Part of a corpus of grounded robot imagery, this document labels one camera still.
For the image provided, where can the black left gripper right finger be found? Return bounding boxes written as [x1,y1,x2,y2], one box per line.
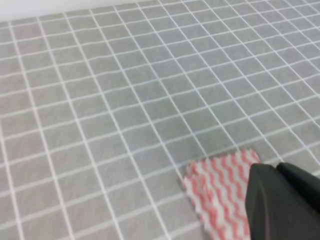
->
[276,162,320,213]

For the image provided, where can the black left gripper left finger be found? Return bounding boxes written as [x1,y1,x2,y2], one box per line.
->
[245,163,320,240]

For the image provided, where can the pink white wavy striped towel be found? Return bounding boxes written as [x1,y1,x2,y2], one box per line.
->
[182,148,260,240]

